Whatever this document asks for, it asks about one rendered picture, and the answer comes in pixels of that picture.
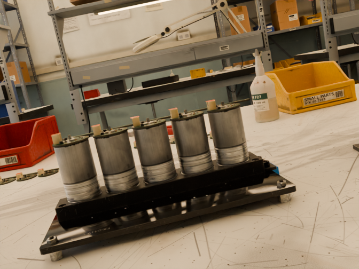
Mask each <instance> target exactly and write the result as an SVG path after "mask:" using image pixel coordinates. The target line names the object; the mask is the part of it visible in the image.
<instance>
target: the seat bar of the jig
mask: <svg viewBox="0 0 359 269"><path fill-rule="evenodd" d="M248 154H249V160H248V161H247V162H244V163H241V164H237V165H231V166H220V165H217V161H216V160H212V161H213V168H212V169H211V170H209V171H206V172H203V173H199V174H195V175H183V174H181V169H180V168H178V169H176V174H177V177H175V178H173V179H171V180H169V181H166V182H163V183H157V184H146V183H144V178H143V177H139V178H138V179H139V183H140V184H139V185H138V186H137V187H135V188H133V189H130V190H128V191H124V192H120V193H107V192H106V187H105V186H101V191H102V193H101V194H100V195H98V196H96V197H94V198H92V199H89V200H86V201H82V202H76V203H69V202H68V201H67V198H63V199H60V200H59V202H58V204H57V206H56V208H55V211H56V214H57V218H58V222H62V221H67V220H71V219H75V218H80V217H84V216H88V215H92V214H95V213H100V212H104V211H108V210H112V209H116V208H121V207H125V206H128V205H132V204H137V203H141V202H145V201H149V200H154V199H158V198H161V197H165V196H170V195H174V194H178V193H183V192H187V191H191V190H194V189H199V188H203V187H207V186H211V185H216V184H220V183H224V182H227V181H231V180H236V179H240V178H244V177H248V176H253V175H257V174H260V173H264V172H265V169H264V163H263V159H262V158H260V157H258V156H256V155H255V154H253V153H251V152H248Z"/></svg>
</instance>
